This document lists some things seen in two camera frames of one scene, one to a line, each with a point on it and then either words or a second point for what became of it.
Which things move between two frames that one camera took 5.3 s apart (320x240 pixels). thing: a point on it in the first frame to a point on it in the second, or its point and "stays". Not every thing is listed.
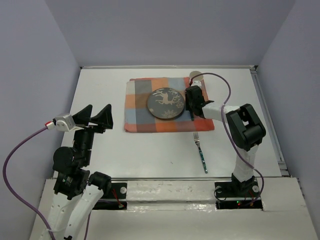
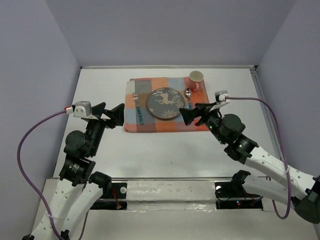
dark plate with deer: [165, 103] stays
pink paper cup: [198, 78] stays
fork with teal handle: [197, 141] to [135, 98]
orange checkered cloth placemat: [138, 117] stays
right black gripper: [187, 105] to [188, 114]
